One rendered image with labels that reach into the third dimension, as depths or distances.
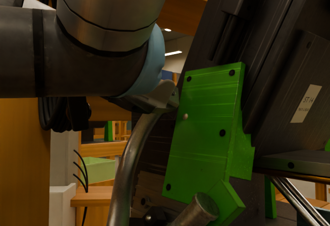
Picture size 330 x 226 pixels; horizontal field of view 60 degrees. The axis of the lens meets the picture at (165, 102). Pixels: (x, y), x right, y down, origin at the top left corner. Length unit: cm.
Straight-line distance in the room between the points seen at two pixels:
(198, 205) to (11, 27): 27
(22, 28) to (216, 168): 28
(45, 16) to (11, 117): 40
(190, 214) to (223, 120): 13
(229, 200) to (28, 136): 42
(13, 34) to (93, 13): 7
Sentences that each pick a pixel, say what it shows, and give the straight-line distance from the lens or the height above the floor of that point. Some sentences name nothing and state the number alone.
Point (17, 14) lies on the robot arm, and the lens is 25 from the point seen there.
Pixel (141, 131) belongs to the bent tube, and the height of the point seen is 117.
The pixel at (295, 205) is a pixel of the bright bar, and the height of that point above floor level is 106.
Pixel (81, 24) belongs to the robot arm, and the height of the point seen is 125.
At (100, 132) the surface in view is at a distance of 879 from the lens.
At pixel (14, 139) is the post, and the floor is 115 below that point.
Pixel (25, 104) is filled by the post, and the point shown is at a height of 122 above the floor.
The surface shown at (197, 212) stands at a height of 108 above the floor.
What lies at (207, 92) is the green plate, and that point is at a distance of 44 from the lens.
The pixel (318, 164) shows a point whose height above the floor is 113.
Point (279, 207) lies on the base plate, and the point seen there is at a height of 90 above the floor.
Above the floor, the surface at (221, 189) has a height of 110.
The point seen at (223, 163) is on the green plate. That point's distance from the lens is 39.
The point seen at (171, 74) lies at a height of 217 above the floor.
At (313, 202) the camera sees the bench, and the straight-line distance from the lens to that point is 126.
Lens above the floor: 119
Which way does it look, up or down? 3 degrees up
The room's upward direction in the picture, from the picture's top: straight up
